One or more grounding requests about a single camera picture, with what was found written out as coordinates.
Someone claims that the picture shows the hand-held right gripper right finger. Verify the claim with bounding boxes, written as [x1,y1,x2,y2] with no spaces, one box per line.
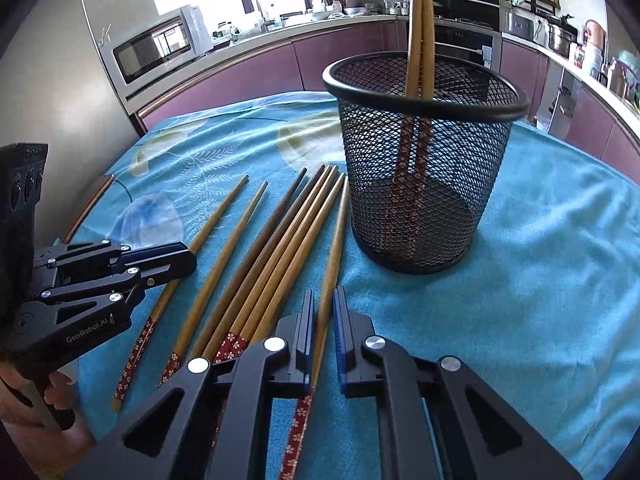
[332,286,583,480]

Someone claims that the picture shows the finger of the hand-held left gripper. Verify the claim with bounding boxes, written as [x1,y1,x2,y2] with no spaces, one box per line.
[5,268,152,377]
[33,240,197,292]

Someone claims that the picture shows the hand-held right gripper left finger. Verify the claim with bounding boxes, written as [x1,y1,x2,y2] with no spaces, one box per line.
[65,289,317,480]

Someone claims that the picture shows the bamboo chopstick red patterned end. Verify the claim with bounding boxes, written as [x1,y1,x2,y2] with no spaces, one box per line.
[111,175,250,412]
[215,165,339,363]
[159,181,269,387]
[247,172,347,346]
[278,174,350,480]
[407,0,437,261]
[392,0,425,261]
[202,164,328,363]

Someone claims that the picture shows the black mesh utensil holder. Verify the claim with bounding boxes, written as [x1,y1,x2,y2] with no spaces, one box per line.
[322,51,531,275]

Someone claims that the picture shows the person's left hand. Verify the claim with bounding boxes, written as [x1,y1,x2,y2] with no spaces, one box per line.
[0,360,98,456]

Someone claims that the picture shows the grey refrigerator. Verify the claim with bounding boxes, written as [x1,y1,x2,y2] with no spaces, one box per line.
[0,0,151,153]

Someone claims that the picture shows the blue floral cloth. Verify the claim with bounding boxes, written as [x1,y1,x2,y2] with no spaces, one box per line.
[65,91,640,480]

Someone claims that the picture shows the countertop microwave oven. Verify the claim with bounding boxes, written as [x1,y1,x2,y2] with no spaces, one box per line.
[97,5,214,117]

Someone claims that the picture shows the purple base cabinets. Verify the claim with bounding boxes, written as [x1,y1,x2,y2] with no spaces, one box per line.
[134,20,640,173]

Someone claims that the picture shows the white kitchen countertop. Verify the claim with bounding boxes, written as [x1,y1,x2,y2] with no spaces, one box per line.
[210,10,640,148]

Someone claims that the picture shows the built-in black oven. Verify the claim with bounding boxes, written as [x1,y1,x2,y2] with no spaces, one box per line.
[434,27,503,81]

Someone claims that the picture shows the black range hood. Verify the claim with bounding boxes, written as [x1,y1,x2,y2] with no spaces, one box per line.
[430,0,502,31]

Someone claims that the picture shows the steel stock pot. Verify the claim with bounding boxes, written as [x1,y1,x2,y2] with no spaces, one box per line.
[546,21,577,59]

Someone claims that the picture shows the pink kettle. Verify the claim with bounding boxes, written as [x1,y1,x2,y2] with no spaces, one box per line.
[581,19,609,80]

